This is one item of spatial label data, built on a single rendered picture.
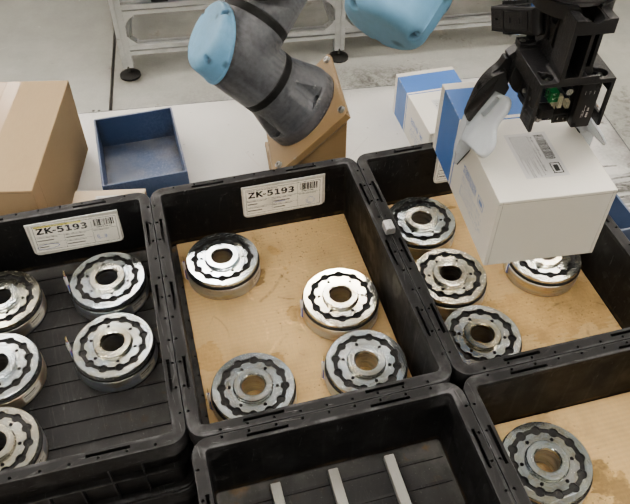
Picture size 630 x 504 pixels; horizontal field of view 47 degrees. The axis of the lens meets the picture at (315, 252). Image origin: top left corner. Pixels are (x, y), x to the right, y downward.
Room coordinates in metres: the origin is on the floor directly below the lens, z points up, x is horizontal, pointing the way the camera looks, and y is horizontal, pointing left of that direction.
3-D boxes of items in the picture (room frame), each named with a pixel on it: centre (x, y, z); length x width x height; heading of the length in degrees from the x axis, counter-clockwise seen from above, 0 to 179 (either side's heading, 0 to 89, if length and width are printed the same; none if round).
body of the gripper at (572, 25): (0.58, -0.22, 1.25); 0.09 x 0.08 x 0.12; 9
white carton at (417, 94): (1.17, -0.24, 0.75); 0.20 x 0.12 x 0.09; 14
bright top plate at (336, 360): (0.51, -0.06, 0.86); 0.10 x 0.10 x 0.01
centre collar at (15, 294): (0.61, 0.42, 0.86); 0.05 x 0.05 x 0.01
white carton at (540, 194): (0.61, -0.22, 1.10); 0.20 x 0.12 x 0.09; 9
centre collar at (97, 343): (0.54, 0.26, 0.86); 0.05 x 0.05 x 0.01
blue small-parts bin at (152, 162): (1.06, 0.33, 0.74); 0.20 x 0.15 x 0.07; 16
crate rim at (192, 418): (0.60, 0.04, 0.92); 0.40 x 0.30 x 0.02; 15
